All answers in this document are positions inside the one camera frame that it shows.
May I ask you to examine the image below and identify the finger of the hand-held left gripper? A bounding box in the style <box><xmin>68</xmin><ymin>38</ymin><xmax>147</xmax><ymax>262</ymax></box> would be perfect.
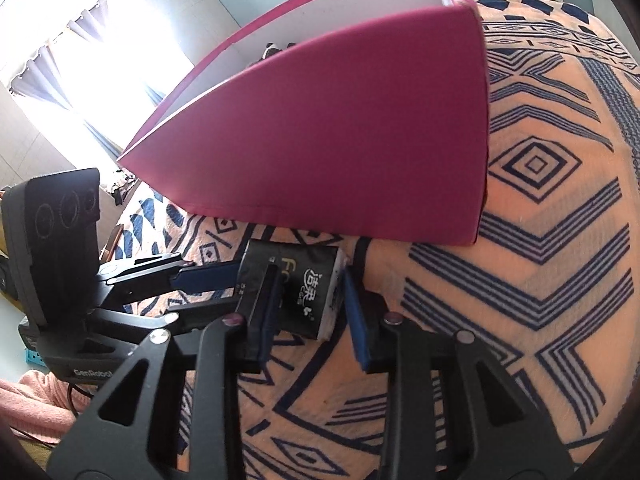
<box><xmin>97</xmin><ymin>254</ymin><xmax>241</xmax><ymax>306</ymax></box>
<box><xmin>92</xmin><ymin>296</ymin><xmax>246</xmax><ymax>346</ymax></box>

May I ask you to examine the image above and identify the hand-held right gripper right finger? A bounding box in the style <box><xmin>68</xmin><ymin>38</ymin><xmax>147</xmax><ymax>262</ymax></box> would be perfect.
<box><xmin>342</xmin><ymin>266</ymin><xmax>576</xmax><ymax>480</ymax></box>

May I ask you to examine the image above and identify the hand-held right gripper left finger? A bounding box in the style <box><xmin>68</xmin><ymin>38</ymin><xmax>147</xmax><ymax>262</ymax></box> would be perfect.
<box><xmin>47</xmin><ymin>262</ymin><xmax>286</xmax><ymax>480</ymax></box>

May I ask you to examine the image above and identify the black tissue pack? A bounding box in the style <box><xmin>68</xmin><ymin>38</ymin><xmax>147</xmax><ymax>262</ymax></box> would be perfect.
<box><xmin>235</xmin><ymin>239</ymin><xmax>351</xmax><ymax>341</ymax></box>

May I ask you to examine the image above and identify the pink cardboard box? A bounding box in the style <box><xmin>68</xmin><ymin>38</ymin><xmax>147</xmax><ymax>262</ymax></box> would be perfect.
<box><xmin>116</xmin><ymin>0</ymin><xmax>491</xmax><ymax>248</ymax></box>

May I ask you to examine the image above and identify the person's left forearm pink sleeve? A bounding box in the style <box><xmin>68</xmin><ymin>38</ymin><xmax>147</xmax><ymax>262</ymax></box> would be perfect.
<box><xmin>0</xmin><ymin>370</ymin><xmax>81</xmax><ymax>443</ymax></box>

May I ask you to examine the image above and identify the orange navy patterned blanket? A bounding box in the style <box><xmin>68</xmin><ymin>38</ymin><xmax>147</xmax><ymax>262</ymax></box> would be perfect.
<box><xmin>117</xmin><ymin>0</ymin><xmax>640</xmax><ymax>480</ymax></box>

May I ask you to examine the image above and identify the grey window curtain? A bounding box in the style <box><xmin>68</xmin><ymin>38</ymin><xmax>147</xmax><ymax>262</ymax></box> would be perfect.
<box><xmin>10</xmin><ymin>0</ymin><xmax>167</xmax><ymax>161</ymax></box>

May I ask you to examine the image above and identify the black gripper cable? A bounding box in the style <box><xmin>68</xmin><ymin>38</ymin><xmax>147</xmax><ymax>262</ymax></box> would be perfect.
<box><xmin>64</xmin><ymin>382</ymin><xmax>103</xmax><ymax>413</ymax></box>

